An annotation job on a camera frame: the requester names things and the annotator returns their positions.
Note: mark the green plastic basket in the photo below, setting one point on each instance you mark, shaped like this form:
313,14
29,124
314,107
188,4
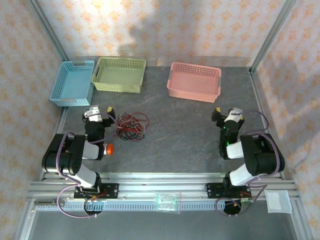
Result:
117,75

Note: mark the blue plastic basket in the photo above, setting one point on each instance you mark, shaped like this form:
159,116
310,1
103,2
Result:
68,82

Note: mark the pink plastic basket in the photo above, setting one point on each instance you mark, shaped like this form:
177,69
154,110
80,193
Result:
192,82

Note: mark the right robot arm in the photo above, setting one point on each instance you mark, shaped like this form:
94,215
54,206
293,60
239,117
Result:
240,175

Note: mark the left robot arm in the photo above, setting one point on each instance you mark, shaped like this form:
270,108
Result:
87,175

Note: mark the orange pill bottle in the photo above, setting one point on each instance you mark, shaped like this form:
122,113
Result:
109,149

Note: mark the clear plastic bag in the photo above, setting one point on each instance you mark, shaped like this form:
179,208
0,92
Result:
166,201

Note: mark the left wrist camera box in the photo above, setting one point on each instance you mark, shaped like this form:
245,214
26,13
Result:
92,113

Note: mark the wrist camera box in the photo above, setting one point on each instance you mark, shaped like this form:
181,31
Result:
92,113
235,112

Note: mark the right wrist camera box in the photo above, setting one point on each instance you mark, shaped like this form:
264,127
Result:
235,112

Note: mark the aluminium table edge rail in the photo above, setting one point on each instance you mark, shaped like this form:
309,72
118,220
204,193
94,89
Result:
260,100
58,130

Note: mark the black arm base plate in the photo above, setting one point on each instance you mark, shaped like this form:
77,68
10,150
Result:
215,191
110,191

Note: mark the aluminium rail frame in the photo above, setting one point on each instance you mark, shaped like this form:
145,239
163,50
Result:
162,185

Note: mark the aluminium frame post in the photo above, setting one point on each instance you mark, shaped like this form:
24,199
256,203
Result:
272,37
47,27

